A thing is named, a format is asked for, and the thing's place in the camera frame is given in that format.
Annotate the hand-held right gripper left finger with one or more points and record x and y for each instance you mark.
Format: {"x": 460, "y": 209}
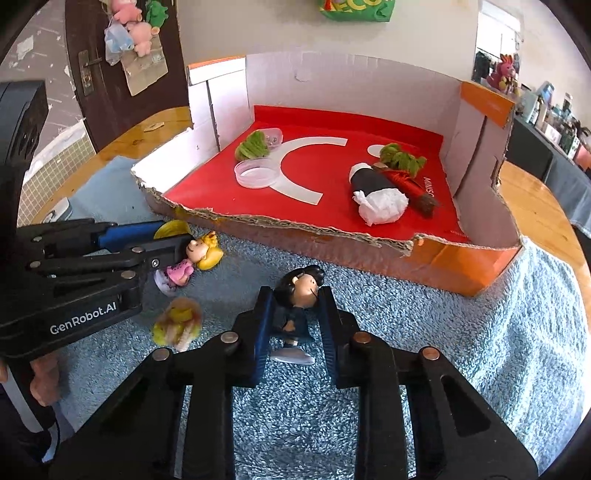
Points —
{"x": 261, "y": 332}

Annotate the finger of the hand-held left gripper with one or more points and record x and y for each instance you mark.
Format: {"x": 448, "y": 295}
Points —
{"x": 161, "y": 251}
{"x": 124, "y": 234}

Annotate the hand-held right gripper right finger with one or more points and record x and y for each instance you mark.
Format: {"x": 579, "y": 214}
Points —
{"x": 328, "y": 332}

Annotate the blonde girl figurine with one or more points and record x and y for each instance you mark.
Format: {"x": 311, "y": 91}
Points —
{"x": 203, "y": 256}

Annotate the black-haired figurine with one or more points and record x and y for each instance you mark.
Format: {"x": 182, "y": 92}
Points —
{"x": 300, "y": 288}

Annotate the clear round lid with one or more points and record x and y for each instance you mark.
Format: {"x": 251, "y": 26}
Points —
{"x": 256, "y": 173}

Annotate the green pipe-cleaner plant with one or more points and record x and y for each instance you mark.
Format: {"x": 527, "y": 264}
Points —
{"x": 401, "y": 159}
{"x": 251, "y": 145}

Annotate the black white sushi toy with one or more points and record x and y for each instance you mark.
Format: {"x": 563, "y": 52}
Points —
{"x": 376, "y": 194}

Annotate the red carrot toy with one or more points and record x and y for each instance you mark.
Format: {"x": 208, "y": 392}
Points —
{"x": 412, "y": 188}

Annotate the orange cardboard box red bottom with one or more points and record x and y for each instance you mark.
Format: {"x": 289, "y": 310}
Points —
{"x": 392, "y": 124}

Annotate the person's left forearm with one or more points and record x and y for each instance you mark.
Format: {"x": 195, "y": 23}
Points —
{"x": 18, "y": 424}

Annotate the person's left hand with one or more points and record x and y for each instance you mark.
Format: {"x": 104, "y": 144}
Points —
{"x": 44, "y": 383}

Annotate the yellow round lid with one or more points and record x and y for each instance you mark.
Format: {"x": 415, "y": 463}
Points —
{"x": 171, "y": 228}

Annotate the white round-button device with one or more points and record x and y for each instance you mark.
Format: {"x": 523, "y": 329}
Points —
{"x": 60, "y": 210}

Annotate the yellow pink pipe-cleaner flower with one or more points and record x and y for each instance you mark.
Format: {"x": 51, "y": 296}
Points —
{"x": 178, "y": 323}

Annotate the blue towel mat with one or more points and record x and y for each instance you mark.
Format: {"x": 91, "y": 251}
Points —
{"x": 438, "y": 346}

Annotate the dark brown door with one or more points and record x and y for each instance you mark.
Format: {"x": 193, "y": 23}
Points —
{"x": 106, "y": 115}

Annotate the small clear plastic container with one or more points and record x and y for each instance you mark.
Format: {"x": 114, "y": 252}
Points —
{"x": 274, "y": 136}

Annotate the beige hanging pouch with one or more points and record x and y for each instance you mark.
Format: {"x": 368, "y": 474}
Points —
{"x": 145, "y": 74}

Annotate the clear plastic bag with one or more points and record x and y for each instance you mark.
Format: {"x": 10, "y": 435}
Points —
{"x": 116, "y": 44}

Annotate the pink plush pig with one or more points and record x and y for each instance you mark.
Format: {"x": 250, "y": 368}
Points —
{"x": 124, "y": 10}
{"x": 141, "y": 39}

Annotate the green plush toy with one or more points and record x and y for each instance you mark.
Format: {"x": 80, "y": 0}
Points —
{"x": 156, "y": 13}

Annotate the blue tablecloth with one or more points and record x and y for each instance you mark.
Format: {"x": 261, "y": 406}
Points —
{"x": 554, "y": 175}

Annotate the green tote bag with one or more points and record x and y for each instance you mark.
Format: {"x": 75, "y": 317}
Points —
{"x": 355, "y": 9}

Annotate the pink plush rabbit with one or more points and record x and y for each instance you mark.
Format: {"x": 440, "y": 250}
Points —
{"x": 501, "y": 74}

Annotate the row of cosmetic bottles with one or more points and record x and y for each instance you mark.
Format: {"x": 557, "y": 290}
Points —
{"x": 558, "y": 120}

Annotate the wall mirror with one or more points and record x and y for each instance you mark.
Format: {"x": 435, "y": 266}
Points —
{"x": 496, "y": 32}

